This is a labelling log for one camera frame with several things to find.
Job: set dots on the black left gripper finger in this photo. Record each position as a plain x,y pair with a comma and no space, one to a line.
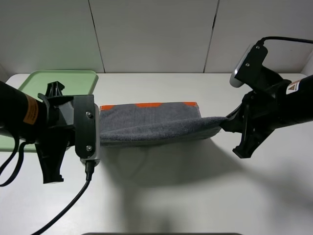
54,89
50,155

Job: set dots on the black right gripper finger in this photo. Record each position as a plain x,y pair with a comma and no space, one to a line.
250,141
236,121

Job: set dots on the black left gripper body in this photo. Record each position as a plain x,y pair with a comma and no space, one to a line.
58,129

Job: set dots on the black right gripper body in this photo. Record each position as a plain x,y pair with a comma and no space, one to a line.
264,109

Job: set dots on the grey towel with orange trim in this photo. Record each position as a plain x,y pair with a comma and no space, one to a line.
143,124

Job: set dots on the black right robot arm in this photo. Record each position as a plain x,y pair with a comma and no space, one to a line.
300,100

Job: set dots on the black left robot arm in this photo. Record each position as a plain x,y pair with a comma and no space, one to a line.
20,142

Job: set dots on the light green plastic tray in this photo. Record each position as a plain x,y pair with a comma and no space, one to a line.
73,80

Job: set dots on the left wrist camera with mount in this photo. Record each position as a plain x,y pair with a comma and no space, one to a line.
86,125

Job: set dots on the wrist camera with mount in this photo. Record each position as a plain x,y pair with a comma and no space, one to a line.
249,66
86,125

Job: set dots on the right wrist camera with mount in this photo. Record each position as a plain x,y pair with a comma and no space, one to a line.
249,66

